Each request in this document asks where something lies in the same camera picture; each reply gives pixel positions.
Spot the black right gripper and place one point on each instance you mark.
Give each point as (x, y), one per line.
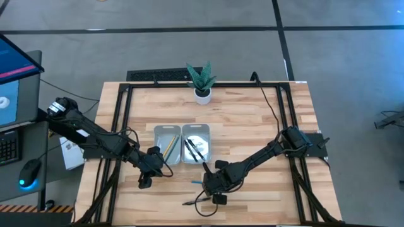
(219, 181)

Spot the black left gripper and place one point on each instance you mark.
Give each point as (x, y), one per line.
(151, 165)

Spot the yellow pencil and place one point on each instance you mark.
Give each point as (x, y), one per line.
(169, 146)

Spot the green pencil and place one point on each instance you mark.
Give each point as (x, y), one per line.
(173, 148)

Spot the black pen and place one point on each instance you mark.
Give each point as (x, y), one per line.
(192, 202)
(191, 151)
(196, 149)

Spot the grey plastic bin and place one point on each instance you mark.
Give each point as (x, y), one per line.
(159, 142)
(195, 130)

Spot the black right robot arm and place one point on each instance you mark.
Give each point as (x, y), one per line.
(262, 154)

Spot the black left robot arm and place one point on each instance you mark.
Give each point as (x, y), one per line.
(94, 138)

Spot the blue pen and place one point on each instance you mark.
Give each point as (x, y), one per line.
(196, 182)

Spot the white booklet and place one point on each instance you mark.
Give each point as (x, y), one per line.
(71, 157)

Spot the snake plant in white pot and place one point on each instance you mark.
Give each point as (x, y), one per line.
(202, 97)

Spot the black mouse with blue light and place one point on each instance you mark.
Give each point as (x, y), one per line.
(30, 173)

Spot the grey computer desk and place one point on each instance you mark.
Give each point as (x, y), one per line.
(33, 138)

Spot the yellow black hazard strip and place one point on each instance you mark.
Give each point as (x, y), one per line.
(31, 208)

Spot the monitor with grey bezel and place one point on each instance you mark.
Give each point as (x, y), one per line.
(30, 94)

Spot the black keyboard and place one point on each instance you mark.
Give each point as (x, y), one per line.
(9, 148)

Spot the monitor with pink bar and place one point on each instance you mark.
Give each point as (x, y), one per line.
(12, 60)

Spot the black stand legs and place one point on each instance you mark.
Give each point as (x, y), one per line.
(391, 119)

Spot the black triangular bracket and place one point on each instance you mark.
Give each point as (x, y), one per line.
(155, 81)

